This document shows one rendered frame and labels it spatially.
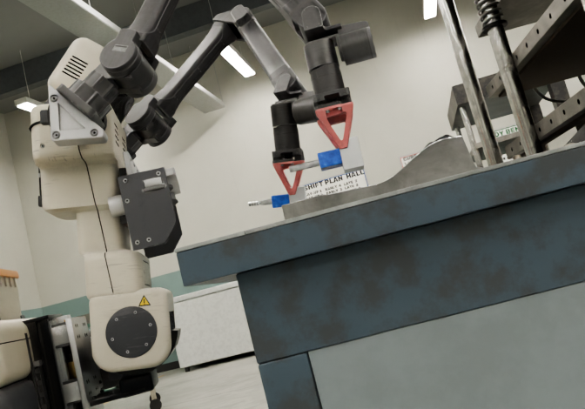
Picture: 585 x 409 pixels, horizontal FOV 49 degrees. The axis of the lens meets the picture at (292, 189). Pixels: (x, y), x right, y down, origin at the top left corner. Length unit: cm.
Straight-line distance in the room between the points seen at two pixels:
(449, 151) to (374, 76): 763
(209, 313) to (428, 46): 452
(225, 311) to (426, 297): 751
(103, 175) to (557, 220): 103
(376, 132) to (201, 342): 354
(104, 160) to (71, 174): 8
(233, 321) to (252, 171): 213
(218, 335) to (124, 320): 680
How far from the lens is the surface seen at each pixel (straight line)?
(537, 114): 715
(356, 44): 117
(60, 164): 147
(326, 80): 116
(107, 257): 140
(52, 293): 1011
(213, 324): 818
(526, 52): 218
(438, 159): 127
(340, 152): 113
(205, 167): 915
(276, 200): 143
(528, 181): 65
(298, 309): 64
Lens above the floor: 74
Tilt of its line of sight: 8 degrees up
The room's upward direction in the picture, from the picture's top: 15 degrees counter-clockwise
